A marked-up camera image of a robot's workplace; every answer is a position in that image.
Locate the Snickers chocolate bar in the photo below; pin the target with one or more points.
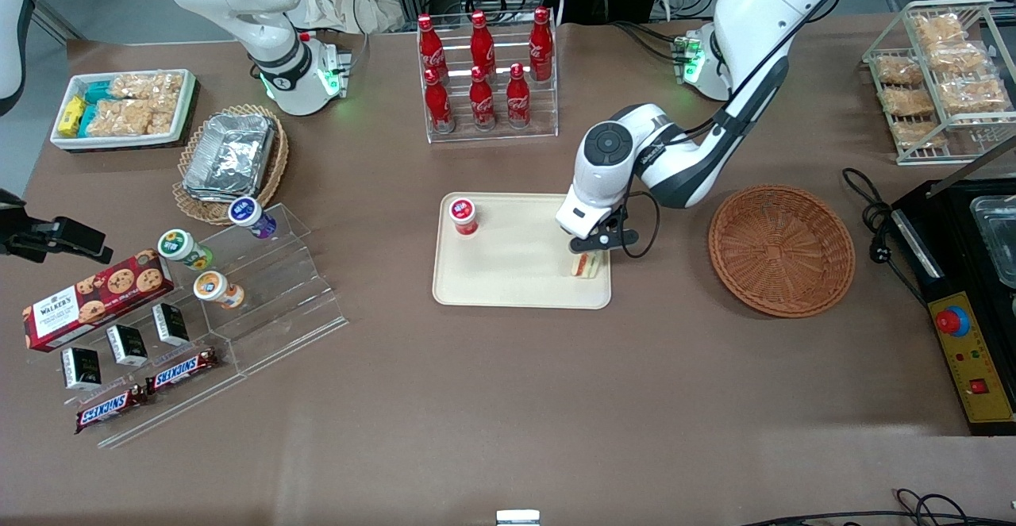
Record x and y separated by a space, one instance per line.
111 408
181 369

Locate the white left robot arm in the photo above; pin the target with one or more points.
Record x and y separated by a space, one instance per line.
754 34

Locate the clear glass container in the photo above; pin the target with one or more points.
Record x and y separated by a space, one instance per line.
998 240

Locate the teal snack packet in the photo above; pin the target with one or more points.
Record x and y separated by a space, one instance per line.
87 119
98 91

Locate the red Walkers cookie box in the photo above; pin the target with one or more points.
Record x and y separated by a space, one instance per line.
95 296

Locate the purple yogurt drink bottle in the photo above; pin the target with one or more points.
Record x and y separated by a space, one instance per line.
248 213

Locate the white rectangular bin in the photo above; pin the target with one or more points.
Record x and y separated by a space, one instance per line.
119 141

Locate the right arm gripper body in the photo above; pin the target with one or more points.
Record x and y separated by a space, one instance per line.
22 238

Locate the stack of foil trays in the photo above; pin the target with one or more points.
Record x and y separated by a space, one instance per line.
230 157

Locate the orange yogurt drink bottle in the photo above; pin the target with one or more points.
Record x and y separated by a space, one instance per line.
213 286

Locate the light wicker basket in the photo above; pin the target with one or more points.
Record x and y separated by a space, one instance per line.
274 169

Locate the yellow emergency stop control box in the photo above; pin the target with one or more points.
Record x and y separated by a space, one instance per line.
972 359

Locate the grey metal bar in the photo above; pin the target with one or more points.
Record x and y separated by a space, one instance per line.
972 167

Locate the red cola bottle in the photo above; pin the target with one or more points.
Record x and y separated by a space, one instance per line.
540 44
482 101
517 99
481 44
431 48
437 104

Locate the red-lidded yogurt cup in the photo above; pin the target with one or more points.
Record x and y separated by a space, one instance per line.
463 215

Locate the triangular packed sandwich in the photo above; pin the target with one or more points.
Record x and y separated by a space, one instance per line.
589 266

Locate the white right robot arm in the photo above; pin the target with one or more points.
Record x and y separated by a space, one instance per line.
270 2

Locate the round brown wicker basket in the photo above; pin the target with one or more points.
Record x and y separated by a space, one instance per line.
782 252

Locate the green yogurt drink bottle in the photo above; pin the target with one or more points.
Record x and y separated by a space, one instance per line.
178 245

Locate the clear bag of crackers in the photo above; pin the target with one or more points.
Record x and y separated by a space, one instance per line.
119 117
149 88

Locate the black appliance base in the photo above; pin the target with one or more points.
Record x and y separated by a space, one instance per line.
952 256

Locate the beige plastic tray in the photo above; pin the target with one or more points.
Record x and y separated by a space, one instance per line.
516 272

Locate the bagged fried snack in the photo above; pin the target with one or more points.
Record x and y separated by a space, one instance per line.
921 134
938 28
899 71
975 96
958 58
909 102

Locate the yellow snack packet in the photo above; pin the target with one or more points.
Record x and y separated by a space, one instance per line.
71 113

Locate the clear acrylic stepped stand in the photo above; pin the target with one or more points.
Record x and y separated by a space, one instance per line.
278 304

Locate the small black carton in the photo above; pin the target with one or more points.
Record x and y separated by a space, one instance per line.
171 324
81 368
127 344

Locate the clear acrylic bottle rack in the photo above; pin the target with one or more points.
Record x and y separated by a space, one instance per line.
548 113

